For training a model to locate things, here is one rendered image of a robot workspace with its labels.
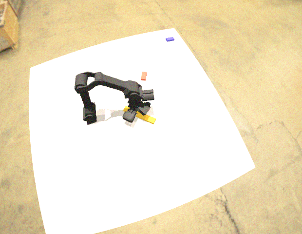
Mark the yellow bar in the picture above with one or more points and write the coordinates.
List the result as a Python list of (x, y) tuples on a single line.
[(145, 117)]

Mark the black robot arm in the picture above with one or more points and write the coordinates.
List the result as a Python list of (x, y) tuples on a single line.
[(131, 90)]

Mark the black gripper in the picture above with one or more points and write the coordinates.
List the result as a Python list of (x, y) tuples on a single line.
[(130, 114)]

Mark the red-orange rectangular bar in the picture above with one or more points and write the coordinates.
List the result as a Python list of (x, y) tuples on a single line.
[(143, 76)]

